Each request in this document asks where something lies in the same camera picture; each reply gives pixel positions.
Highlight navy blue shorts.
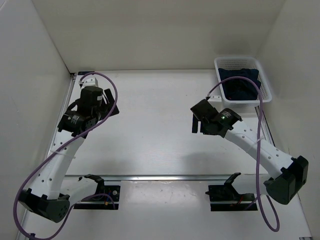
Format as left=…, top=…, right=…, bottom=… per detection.
left=218, top=68, right=261, bottom=101

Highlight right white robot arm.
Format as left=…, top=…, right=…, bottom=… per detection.
left=190, top=99, right=309, bottom=205

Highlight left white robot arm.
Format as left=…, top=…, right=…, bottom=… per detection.
left=18, top=86, right=120, bottom=223

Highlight white plastic mesh basket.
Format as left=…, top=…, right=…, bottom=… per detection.
left=214, top=56, right=272, bottom=108

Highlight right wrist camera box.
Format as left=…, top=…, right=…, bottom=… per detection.
left=206, top=94, right=222, bottom=103

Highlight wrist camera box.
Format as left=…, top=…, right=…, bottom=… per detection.
left=78, top=76, right=99, bottom=89
left=206, top=94, right=222, bottom=103

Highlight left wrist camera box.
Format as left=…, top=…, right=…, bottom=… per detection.
left=78, top=76, right=99, bottom=89

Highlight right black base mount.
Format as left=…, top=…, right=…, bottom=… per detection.
left=205, top=185, right=258, bottom=212

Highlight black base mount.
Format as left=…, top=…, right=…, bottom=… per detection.
left=205, top=185, right=258, bottom=212
left=74, top=181, right=121, bottom=211

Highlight aluminium front rail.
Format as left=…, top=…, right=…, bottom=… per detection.
left=63, top=173, right=268, bottom=183

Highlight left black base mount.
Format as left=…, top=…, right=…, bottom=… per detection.
left=74, top=181, right=121, bottom=211

